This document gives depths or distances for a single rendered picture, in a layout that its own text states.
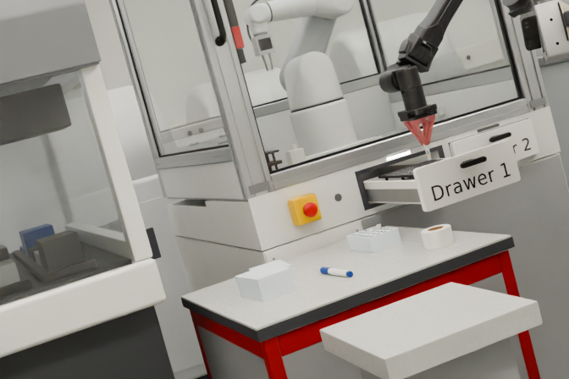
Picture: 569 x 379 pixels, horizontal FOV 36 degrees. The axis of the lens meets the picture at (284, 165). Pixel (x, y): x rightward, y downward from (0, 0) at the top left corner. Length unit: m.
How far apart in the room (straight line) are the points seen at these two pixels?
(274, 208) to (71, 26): 0.75
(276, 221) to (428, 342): 1.07
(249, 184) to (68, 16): 0.68
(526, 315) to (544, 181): 1.37
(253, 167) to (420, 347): 1.09
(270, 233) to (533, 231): 0.85
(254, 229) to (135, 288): 0.47
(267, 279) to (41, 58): 0.69
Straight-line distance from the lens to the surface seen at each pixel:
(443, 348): 1.41
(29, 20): 2.03
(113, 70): 5.61
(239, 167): 2.36
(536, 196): 2.81
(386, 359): 1.37
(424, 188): 2.20
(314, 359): 1.83
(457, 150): 2.63
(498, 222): 2.73
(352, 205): 2.48
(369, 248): 2.18
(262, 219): 2.38
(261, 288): 1.96
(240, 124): 2.37
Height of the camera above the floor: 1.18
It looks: 4 degrees down
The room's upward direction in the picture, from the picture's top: 15 degrees counter-clockwise
